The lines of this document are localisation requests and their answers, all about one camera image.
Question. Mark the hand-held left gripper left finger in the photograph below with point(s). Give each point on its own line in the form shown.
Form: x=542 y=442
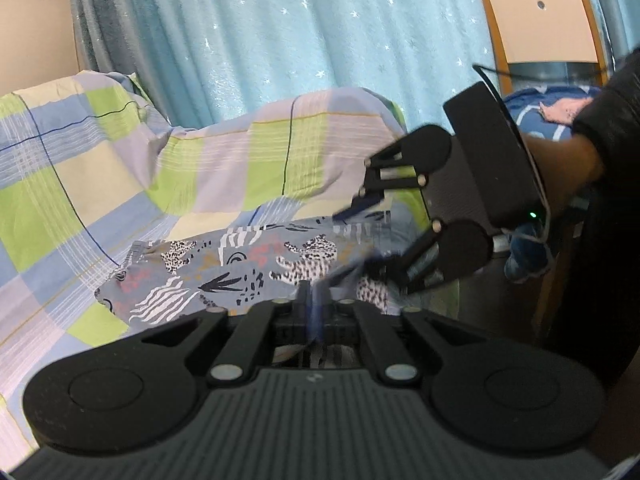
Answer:
x=292 y=317

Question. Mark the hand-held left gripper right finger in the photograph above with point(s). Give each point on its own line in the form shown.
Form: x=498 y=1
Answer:
x=327 y=317

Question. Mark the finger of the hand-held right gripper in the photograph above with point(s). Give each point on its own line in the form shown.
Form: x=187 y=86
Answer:
x=415 y=270
x=372 y=194

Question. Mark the grey animal print garment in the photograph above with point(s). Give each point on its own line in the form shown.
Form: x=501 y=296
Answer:
x=280 y=260

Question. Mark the person's right forearm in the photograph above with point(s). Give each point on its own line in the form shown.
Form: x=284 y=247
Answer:
x=565 y=165

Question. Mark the person's right hand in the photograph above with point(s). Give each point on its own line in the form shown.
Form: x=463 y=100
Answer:
x=527 y=255

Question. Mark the blue pink patterned pillow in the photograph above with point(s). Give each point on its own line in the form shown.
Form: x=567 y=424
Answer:
x=545 y=110

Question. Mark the green blue checked quilt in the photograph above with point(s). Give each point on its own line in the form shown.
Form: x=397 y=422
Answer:
x=260 y=150

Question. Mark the person's dark jacket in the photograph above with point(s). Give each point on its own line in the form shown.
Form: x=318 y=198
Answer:
x=607 y=285

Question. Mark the light blue star curtain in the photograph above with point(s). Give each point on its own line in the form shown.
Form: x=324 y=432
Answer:
x=310 y=25

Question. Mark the green blue checked bed sheet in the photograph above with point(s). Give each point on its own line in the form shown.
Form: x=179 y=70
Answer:
x=55 y=200

